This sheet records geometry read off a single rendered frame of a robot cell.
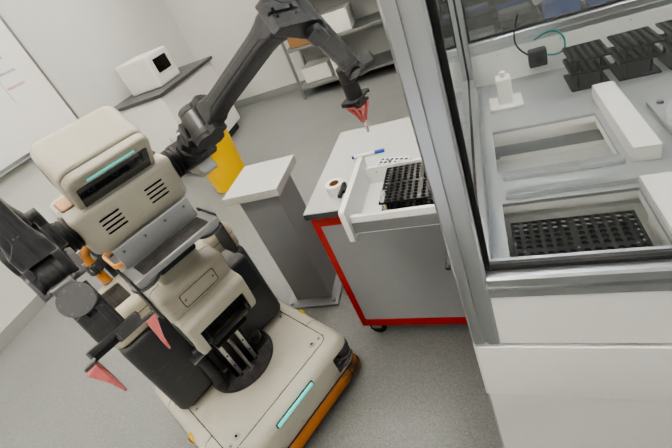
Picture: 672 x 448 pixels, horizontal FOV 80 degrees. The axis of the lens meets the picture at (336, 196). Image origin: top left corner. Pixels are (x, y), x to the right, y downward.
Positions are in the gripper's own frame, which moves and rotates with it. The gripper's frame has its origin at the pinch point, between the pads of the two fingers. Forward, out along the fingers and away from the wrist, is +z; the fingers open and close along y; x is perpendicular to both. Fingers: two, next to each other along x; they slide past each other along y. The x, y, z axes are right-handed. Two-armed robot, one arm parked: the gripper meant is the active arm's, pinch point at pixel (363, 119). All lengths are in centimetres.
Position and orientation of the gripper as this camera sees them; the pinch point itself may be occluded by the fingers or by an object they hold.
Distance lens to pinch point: 141.4
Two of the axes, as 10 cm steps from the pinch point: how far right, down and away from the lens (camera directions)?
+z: 3.7, 7.7, 5.3
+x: -8.2, 0.0, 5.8
